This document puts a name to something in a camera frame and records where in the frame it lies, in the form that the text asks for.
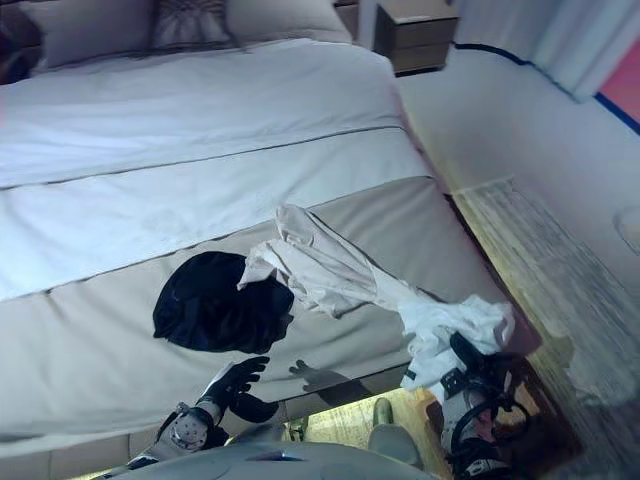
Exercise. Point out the black garment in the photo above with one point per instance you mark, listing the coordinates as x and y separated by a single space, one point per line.
220 305

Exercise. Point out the dark blue floor tape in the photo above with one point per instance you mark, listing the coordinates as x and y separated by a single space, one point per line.
500 52

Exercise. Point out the robot right leg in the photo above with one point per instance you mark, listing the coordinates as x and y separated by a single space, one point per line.
395 445

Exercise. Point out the grey striped rug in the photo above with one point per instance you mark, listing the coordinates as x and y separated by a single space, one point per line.
560 290

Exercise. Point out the grey robot torso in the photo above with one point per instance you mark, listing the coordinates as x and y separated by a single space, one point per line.
270 462

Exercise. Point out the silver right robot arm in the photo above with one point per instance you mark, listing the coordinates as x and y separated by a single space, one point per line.
470 425

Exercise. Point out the white curtain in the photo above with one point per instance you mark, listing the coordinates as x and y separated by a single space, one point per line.
550 40

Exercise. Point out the beige pillow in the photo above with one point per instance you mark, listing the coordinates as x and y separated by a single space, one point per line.
285 20
90 30

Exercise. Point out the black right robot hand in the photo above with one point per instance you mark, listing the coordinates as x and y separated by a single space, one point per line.
472 357

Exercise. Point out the brown wooden nightstand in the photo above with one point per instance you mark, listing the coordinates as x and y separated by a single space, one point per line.
415 35

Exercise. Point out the beige garment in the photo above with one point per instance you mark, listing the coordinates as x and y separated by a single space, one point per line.
325 270

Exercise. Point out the grey patterned cushion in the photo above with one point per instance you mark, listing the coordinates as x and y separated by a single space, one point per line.
192 22

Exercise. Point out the white duvet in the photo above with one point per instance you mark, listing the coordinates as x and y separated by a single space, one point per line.
200 115

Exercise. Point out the robot leg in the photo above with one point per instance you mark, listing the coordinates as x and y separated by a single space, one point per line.
296 430
395 445

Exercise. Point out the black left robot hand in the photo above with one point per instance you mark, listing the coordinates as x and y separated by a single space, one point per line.
235 385

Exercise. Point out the robot left leg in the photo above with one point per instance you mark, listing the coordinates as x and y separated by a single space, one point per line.
296 430

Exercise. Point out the beige upholstered bed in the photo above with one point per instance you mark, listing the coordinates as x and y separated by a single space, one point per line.
100 360

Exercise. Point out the white garment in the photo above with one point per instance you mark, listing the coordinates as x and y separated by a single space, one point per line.
450 320

